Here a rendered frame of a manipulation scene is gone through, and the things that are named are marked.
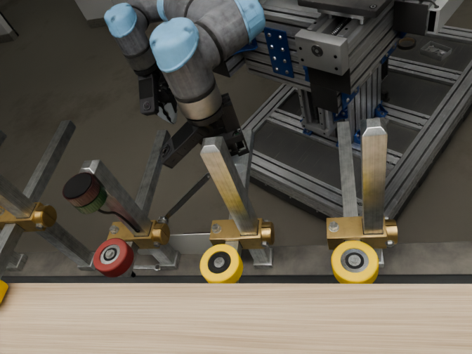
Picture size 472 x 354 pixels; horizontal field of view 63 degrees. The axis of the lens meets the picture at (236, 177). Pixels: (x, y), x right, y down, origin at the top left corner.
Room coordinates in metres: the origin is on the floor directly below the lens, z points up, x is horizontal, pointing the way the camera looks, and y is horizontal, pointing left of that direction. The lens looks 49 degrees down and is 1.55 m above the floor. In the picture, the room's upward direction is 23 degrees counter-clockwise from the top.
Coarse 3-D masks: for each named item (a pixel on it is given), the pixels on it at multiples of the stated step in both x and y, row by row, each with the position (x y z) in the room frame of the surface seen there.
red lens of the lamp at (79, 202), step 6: (90, 174) 0.54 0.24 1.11; (96, 186) 0.51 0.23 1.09; (84, 192) 0.50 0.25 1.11; (90, 192) 0.50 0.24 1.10; (96, 192) 0.51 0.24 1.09; (66, 198) 0.50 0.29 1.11; (72, 198) 0.50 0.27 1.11; (78, 198) 0.49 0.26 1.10; (84, 198) 0.49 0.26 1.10; (90, 198) 0.50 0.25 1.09; (72, 204) 0.50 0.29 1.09; (78, 204) 0.49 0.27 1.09; (84, 204) 0.49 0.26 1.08
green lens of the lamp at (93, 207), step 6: (102, 192) 0.51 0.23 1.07; (96, 198) 0.50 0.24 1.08; (102, 198) 0.51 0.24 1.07; (90, 204) 0.49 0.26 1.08; (96, 204) 0.50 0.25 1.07; (102, 204) 0.50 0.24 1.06; (78, 210) 0.50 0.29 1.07; (84, 210) 0.49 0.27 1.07; (90, 210) 0.49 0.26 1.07; (96, 210) 0.49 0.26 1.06
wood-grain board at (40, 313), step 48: (48, 288) 0.50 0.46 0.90; (96, 288) 0.45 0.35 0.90; (144, 288) 0.40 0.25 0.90; (192, 288) 0.36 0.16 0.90; (240, 288) 0.32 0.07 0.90; (288, 288) 0.29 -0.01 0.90; (336, 288) 0.25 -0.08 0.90; (384, 288) 0.22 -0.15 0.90; (432, 288) 0.19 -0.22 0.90; (0, 336) 0.43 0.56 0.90; (48, 336) 0.39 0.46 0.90; (96, 336) 0.35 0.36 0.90; (144, 336) 0.31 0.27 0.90; (192, 336) 0.27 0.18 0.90; (240, 336) 0.24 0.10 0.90; (288, 336) 0.21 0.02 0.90; (336, 336) 0.18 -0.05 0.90; (384, 336) 0.15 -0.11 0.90; (432, 336) 0.13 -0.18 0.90
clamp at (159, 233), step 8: (112, 224) 0.62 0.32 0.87; (120, 224) 0.61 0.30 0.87; (152, 224) 0.57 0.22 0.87; (160, 224) 0.56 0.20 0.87; (120, 232) 0.58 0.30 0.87; (128, 232) 0.57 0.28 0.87; (152, 232) 0.55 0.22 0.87; (160, 232) 0.54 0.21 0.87; (168, 232) 0.56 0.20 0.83; (128, 240) 0.56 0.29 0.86; (136, 240) 0.55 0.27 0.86; (144, 240) 0.54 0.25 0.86; (152, 240) 0.53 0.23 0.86; (160, 240) 0.53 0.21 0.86; (168, 240) 0.54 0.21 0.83; (144, 248) 0.55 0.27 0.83; (152, 248) 0.54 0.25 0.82
